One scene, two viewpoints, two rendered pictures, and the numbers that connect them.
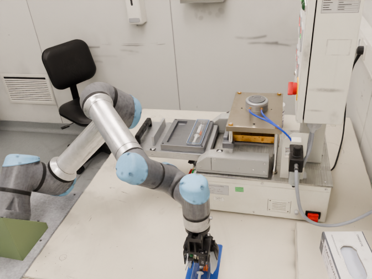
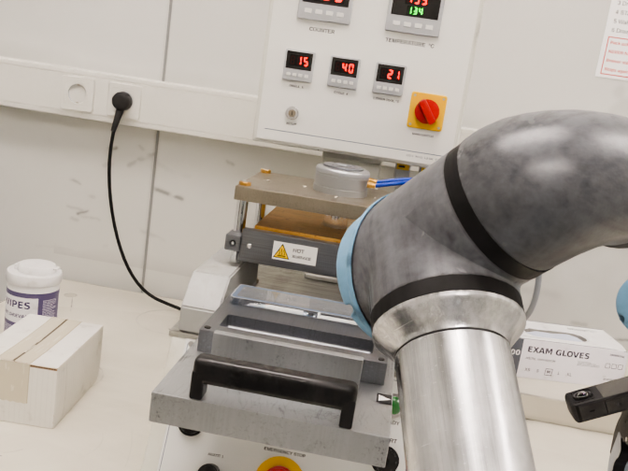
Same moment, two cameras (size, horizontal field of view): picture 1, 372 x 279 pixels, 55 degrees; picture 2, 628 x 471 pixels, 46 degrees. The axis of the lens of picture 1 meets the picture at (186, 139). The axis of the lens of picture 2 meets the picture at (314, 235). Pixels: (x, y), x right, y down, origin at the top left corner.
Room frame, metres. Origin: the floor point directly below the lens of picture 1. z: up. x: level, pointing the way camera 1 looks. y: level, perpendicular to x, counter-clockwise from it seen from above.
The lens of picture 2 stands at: (1.35, 0.79, 1.27)
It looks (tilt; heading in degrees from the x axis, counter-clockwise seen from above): 12 degrees down; 259
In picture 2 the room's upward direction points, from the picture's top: 8 degrees clockwise
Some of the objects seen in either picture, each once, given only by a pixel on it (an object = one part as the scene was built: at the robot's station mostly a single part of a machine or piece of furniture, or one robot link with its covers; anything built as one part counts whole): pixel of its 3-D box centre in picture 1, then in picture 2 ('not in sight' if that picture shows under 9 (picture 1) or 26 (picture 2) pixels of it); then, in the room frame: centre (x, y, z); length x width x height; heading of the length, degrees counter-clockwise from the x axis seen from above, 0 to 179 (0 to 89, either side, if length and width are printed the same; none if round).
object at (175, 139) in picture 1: (188, 134); (302, 331); (1.19, -0.01, 0.98); 0.20 x 0.17 x 0.03; 164
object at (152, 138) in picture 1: (176, 136); (293, 355); (1.21, 0.03, 0.97); 0.30 x 0.22 x 0.08; 74
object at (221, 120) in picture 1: (241, 123); (223, 282); (1.27, -0.23, 0.96); 0.25 x 0.05 x 0.07; 74
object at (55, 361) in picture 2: not in sight; (40, 366); (1.52, -0.28, 0.80); 0.19 x 0.13 x 0.09; 74
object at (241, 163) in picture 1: (230, 162); not in sight; (1.01, -0.15, 0.96); 0.26 x 0.05 x 0.07; 74
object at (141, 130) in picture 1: (143, 130); (274, 389); (1.25, 0.17, 0.99); 0.15 x 0.02 x 0.04; 164
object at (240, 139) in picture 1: (255, 120); (340, 221); (1.11, -0.26, 1.07); 0.22 x 0.17 x 0.10; 164
